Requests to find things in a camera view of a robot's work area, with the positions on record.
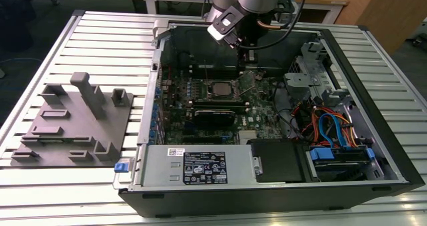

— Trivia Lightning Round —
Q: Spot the silver CPU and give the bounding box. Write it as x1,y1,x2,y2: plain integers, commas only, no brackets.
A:
212,82,234,96

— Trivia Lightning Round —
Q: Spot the black RAM slot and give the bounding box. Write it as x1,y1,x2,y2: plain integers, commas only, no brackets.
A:
191,69,242,74
191,74,242,79
191,67,242,71
192,99,250,106
191,72,242,76

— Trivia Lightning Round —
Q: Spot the CPU socket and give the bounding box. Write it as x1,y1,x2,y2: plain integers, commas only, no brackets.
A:
206,78,246,102

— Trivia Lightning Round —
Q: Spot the metal disk bay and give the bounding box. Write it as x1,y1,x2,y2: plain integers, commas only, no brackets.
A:
283,42,355,112

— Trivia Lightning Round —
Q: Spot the green motherboard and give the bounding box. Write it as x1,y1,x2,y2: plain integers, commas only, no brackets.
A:
159,68,293,146

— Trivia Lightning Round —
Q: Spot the black graphics card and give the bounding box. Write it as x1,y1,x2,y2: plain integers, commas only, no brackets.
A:
192,108,238,130

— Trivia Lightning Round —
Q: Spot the grey case latch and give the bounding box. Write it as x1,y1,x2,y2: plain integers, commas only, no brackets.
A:
151,19,172,48

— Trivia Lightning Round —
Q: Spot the silver chipset heatsink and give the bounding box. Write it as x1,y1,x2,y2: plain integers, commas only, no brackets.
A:
238,129,261,140

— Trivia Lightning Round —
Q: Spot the wooden cabinet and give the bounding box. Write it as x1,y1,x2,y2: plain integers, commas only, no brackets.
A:
337,0,427,54

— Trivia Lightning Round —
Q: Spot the hard disk in blue carrier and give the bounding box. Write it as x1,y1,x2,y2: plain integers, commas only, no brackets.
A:
307,147,375,183

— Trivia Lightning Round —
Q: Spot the grey chair base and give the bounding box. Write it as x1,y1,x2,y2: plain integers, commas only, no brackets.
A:
405,19,427,48

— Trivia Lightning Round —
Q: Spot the silver power supply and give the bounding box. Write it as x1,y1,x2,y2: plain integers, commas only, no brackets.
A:
131,143,261,187

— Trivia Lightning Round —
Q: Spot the grey parts rack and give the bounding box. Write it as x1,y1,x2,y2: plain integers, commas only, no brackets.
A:
10,71,135,167

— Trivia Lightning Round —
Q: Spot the black PC case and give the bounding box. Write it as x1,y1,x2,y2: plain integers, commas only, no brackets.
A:
116,18,427,219

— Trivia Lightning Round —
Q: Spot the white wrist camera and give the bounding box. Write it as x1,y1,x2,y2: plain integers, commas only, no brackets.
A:
206,7,242,48

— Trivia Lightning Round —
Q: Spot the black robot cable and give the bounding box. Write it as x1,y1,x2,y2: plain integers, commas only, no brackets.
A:
232,0,310,49

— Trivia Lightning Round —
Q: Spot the orange wire bundle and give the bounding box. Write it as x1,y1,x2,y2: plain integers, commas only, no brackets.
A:
302,105,361,149

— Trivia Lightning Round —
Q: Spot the blue wire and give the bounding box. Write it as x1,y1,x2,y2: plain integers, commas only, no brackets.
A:
318,113,349,149

